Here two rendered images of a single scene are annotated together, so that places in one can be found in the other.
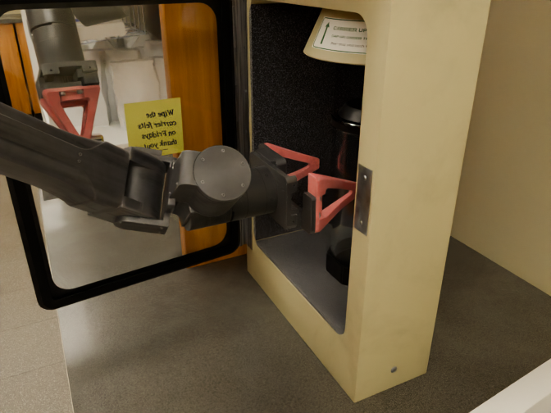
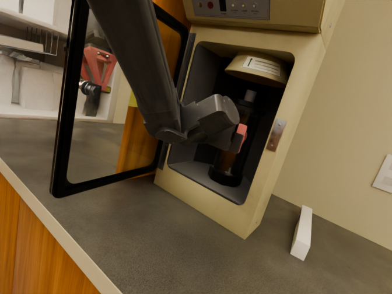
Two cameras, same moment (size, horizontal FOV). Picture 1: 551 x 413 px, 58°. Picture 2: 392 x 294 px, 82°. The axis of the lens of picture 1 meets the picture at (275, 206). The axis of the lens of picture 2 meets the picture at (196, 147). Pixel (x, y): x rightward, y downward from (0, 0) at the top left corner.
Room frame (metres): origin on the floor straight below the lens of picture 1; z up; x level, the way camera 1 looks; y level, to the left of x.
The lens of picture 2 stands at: (0.11, 0.31, 1.24)
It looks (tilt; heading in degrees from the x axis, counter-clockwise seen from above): 14 degrees down; 328
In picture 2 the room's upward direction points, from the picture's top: 16 degrees clockwise
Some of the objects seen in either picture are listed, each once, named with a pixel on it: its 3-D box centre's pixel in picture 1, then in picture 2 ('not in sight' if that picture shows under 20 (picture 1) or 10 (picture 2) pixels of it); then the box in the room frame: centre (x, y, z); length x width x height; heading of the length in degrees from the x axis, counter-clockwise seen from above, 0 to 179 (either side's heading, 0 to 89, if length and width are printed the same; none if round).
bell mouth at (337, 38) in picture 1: (381, 28); (259, 69); (0.60, -0.12, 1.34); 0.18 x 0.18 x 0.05
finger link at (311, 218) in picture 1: (320, 191); (233, 135); (0.54, -0.05, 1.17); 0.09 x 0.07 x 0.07; 116
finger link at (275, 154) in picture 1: (293, 172); not in sight; (0.60, -0.02, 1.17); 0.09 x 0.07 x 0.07; 116
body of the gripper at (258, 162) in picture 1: (252, 192); (207, 130); (0.54, 0.03, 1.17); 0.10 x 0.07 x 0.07; 26
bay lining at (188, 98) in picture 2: (375, 146); (238, 121); (0.63, -0.13, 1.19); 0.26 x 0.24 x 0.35; 26
